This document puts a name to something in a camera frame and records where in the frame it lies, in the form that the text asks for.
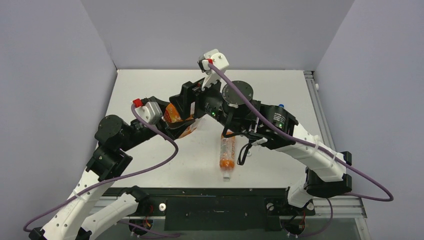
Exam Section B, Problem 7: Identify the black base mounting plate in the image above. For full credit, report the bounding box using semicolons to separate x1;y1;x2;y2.
99;187;316;233

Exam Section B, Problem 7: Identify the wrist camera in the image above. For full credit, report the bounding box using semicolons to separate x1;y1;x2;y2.
197;49;230;91
131;98;163;125

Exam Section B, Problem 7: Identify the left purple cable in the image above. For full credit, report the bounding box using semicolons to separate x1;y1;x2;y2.
23;104;182;240

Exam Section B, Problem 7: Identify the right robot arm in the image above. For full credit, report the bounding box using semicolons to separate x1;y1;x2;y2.
169;80;352;214

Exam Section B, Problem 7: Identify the wide orange drink bottle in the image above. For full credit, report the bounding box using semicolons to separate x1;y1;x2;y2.
163;103;201;139

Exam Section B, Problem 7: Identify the slim orange drink bottle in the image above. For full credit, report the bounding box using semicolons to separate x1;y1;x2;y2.
219;134;236;182

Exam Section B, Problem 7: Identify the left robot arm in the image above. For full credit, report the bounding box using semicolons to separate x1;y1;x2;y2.
23;95;203;240

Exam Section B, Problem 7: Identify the aluminium frame rail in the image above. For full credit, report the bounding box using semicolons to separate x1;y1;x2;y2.
303;71;336;150

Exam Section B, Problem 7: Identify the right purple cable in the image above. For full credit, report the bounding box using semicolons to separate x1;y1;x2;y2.
207;62;394;239

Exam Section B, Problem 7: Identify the purple cable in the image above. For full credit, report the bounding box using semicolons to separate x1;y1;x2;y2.
207;62;394;239
23;104;182;240

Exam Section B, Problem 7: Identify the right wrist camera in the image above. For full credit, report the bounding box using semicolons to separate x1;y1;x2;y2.
197;49;230;91

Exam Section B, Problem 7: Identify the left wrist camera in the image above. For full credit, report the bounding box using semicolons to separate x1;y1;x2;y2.
131;98;163;125

